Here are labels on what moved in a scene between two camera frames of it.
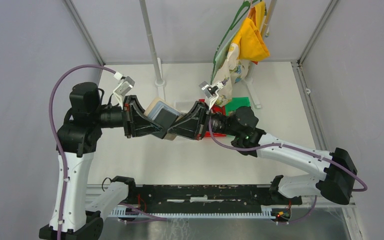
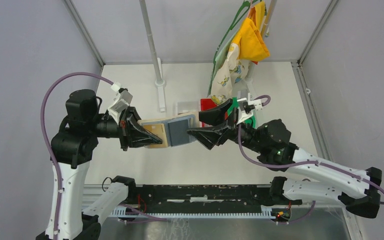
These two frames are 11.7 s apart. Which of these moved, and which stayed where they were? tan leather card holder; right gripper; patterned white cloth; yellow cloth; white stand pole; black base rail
Moved: right gripper; tan leather card holder
Stayed: patterned white cloth; white stand pole; yellow cloth; black base rail
